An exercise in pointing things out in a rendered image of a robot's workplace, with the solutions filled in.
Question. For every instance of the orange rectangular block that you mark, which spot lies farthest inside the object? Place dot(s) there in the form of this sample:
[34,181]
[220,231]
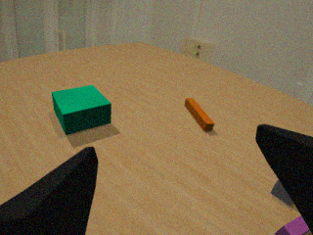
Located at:
[195,109]

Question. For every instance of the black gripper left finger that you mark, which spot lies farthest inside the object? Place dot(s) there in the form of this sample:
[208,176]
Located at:
[57,204]

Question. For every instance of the green block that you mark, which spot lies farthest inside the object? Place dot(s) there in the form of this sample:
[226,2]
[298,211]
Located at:
[81,108]

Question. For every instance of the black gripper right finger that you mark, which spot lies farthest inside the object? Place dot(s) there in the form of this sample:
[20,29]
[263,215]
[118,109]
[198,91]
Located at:
[290,155]

